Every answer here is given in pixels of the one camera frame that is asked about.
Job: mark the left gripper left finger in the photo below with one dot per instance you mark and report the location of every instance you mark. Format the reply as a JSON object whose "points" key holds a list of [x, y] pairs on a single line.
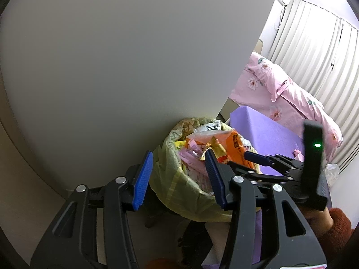
{"points": [[123, 194]]}

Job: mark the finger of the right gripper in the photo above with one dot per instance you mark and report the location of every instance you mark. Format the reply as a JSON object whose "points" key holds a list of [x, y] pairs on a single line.
{"points": [[277, 162], [252, 176]]}

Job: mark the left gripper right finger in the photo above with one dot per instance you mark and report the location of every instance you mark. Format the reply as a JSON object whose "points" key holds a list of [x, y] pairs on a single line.
{"points": [[233, 192]]}

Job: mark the orange white snack bag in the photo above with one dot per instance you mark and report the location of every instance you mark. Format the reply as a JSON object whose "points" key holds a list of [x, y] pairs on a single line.
{"points": [[231, 140]]}

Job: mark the red gold snack wrapper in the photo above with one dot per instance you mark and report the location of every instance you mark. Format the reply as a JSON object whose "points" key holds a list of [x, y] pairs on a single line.
{"points": [[216, 147]]}

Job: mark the red fuzzy sleeve forearm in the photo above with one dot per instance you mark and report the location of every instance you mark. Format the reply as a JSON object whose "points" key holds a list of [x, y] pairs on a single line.
{"points": [[333, 241]]}

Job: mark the yellow trash bag bin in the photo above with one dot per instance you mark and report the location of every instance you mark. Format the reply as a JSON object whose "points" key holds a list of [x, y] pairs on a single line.
{"points": [[172, 184]]}

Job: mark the person right hand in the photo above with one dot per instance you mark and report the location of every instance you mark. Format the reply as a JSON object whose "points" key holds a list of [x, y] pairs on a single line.
{"points": [[320, 221]]}

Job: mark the purple table cloth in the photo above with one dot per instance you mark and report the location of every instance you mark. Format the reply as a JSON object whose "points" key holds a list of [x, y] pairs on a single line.
{"points": [[283, 238]]}

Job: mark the white plastic bag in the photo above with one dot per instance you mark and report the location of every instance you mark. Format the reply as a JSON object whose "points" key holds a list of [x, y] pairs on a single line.
{"points": [[331, 172]]}

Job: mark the pink caterpillar toy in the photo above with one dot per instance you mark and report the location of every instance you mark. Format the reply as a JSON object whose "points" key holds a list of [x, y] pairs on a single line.
{"points": [[298, 155]]}

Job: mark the pink floral duvet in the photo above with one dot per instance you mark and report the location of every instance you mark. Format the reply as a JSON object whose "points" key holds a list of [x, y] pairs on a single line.
{"points": [[266, 87]]}

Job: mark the beige pleated curtain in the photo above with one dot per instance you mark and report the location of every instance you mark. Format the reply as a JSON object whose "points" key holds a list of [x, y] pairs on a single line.
{"points": [[319, 50]]}

